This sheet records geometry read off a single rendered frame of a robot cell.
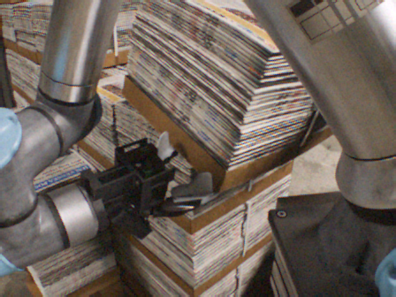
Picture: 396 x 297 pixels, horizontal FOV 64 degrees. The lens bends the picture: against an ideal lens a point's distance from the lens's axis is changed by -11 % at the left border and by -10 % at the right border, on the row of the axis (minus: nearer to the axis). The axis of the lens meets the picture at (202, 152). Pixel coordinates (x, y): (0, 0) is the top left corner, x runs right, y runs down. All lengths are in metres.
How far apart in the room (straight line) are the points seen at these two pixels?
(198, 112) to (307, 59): 0.34
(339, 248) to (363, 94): 0.26
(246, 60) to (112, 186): 0.22
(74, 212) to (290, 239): 0.27
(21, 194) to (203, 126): 0.26
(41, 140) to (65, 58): 0.09
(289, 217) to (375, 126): 0.33
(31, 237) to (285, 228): 0.32
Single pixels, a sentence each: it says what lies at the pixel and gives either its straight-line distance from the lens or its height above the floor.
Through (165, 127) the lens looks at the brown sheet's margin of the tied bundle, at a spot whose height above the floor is 0.88.
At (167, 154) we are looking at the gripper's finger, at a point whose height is 0.85.
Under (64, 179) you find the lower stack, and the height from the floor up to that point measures 0.60.
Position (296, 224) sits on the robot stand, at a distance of 0.49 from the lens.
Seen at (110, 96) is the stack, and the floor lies 0.83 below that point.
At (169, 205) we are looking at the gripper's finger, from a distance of 0.49.
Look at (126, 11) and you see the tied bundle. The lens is 1.18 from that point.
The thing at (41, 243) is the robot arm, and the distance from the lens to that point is 0.42.
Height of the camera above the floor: 1.13
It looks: 29 degrees down
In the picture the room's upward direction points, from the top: straight up
